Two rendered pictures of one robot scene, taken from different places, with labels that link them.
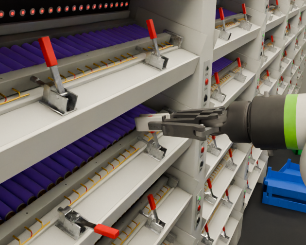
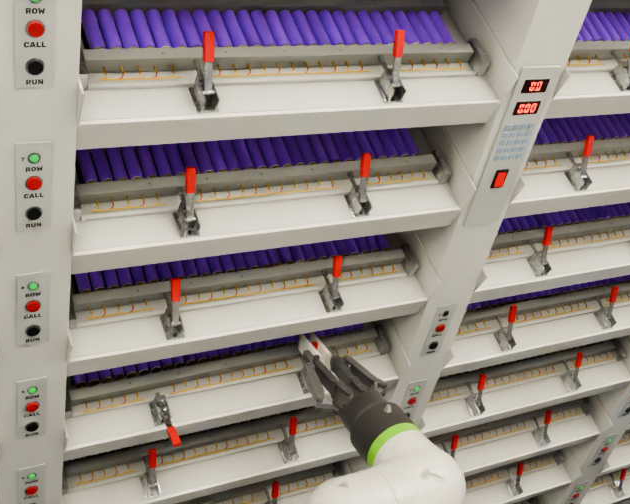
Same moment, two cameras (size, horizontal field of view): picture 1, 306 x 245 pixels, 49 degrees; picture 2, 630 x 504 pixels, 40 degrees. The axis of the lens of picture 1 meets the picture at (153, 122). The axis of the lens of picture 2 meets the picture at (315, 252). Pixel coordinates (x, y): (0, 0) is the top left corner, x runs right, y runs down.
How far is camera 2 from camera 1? 0.96 m
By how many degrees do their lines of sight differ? 28
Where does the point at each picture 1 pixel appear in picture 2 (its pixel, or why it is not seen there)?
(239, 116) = (354, 412)
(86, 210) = (183, 405)
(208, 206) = not seen: hidden behind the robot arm
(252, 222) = not seen: outside the picture
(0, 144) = (105, 350)
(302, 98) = (399, 438)
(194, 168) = not seen: hidden behind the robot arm
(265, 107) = (370, 421)
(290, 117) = (376, 447)
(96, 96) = (216, 327)
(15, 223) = (116, 388)
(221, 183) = (493, 452)
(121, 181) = (241, 394)
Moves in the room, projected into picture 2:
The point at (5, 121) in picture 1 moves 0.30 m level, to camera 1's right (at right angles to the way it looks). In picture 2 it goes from (121, 329) to (281, 448)
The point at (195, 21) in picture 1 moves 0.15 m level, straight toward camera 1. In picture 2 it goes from (436, 259) to (379, 292)
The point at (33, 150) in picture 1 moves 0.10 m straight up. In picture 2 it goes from (130, 358) to (136, 307)
